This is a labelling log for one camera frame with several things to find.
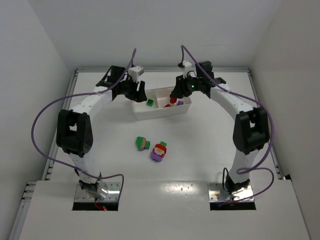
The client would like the purple lego brick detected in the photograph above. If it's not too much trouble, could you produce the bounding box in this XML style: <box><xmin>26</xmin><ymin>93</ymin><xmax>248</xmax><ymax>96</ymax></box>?
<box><xmin>176</xmin><ymin>100</ymin><xmax>185</xmax><ymax>106</ymax></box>

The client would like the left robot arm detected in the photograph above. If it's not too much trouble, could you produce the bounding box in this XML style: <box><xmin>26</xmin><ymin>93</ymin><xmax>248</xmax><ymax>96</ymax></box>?
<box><xmin>56</xmin><ymin>65</ymin><xmax>147</xmax><ymax>199</ymax></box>

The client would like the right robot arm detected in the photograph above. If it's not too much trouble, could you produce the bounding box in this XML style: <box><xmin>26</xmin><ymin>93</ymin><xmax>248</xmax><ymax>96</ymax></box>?
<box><xmin>170</xmin><ymin>60</ymin><xmax>270</xmax><ymax>194</ymax></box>

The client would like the white divided container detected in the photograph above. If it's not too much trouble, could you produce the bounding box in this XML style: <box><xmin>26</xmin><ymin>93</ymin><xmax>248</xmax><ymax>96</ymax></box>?
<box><xmin>132</xmin><ymin>86</ymin><xmax>192</xmax><ymax>120</ymax></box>

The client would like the santa lego stack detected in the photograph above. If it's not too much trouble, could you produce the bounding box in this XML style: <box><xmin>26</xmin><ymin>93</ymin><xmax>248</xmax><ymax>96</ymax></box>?
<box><xmin>150</xmin><ymin>141</ymin><xmax>167</xmax><ymax>163</ymax></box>

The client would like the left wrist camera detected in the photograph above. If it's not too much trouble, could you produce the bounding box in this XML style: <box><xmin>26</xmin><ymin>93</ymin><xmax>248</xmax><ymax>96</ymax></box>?
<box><xmin>127</xmin><ymin>66</ymin><xmax>145</xmax><ymax>83</ymax></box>

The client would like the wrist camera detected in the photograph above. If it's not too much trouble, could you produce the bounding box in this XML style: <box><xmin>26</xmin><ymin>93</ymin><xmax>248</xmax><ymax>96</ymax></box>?
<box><xmin>127</xmin><ymin>66</ymin><xmax>145</xmax><ymax>83</ymax></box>
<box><xmin>178</xmin><ymin>60</ymin><xmax>192</xmax><ymax>78</ymax></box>

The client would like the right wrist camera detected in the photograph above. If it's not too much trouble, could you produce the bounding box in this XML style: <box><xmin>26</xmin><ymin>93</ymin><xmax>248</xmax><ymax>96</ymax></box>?
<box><xmin>178</xmin><ymin>60</ymin><xmax>192</xmax><ymax>78</ymax></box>

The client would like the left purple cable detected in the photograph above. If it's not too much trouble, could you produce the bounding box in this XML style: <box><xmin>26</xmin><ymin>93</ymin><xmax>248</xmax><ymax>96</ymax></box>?
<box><xmin>30</xmin><ymin>48</ymin><xmax>125</xmax><ymax>191</ymax></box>

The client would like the purple cable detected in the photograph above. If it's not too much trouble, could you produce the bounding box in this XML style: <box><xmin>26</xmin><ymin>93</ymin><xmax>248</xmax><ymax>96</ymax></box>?
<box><xmin>30</xmin><ymin>48</ymin><xmax>125</xmax><ymax>191</ymax></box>
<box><xmin>180</xmin><ymin>45</ymin><xmax>276</xmax><ymax>207</ymax></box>

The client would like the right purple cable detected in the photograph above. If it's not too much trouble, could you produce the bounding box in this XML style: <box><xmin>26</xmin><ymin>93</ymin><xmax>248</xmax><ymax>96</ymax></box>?
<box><xmin>180</xmin><ymin>45</ymin><xmax>276</xmax><ymax>207</ymax></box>

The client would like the left base plate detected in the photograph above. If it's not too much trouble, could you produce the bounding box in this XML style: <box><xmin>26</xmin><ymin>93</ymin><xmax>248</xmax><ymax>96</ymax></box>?
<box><xmin>74</xmin><ymin>181</ymin><xmax>121</xmax><ymax>203</ymax></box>

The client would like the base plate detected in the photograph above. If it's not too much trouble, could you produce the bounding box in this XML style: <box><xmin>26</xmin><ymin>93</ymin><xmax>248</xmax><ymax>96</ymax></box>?
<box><xmin>74</xmin><ymin>181</ymin><xmax>121</xmax><ymax>203</ymax></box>
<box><xmin>207</xmin><ymin>181</ymin><xmax>255</xmax><ymax>203</ymax></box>

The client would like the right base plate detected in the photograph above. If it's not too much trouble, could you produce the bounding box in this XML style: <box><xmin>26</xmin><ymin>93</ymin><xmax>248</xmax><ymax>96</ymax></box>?
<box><xmin>207</xmin><ymin>181</ymin><xmax>255</xmax><ymax>203</ymax></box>

